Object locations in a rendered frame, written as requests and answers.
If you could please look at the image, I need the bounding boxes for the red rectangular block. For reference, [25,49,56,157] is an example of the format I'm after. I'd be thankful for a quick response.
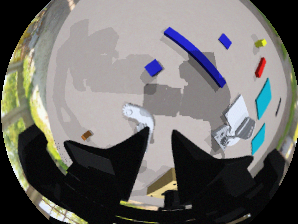
[255,57,266,79]

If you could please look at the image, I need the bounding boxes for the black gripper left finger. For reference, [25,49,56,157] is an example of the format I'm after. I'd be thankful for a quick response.
[64,127,149,202]

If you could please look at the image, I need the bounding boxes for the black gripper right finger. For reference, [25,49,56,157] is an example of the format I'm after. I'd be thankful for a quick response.
[170,129,254,206]

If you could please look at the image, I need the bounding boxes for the small blue block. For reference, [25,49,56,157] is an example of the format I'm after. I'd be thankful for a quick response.
[144,59,162,77]
[218,34,231,49]

